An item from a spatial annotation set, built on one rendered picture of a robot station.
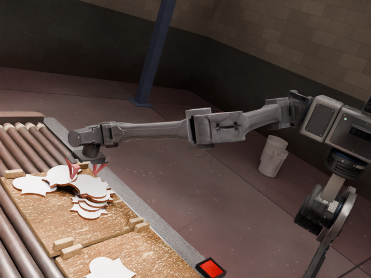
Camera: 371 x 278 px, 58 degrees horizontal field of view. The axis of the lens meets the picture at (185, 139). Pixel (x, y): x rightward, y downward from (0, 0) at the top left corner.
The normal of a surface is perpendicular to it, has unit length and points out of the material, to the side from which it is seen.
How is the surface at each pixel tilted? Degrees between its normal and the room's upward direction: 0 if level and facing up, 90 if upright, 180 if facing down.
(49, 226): 0
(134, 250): 0
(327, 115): 90
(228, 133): 81
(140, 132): 94
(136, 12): 90
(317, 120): 90
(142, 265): 0
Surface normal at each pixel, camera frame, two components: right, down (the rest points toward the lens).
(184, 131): -0.60, 0.17
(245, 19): -0.75, 0.00
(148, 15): 0.59, 0.46
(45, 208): 0.30, -0.89
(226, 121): -0.21, 0.14
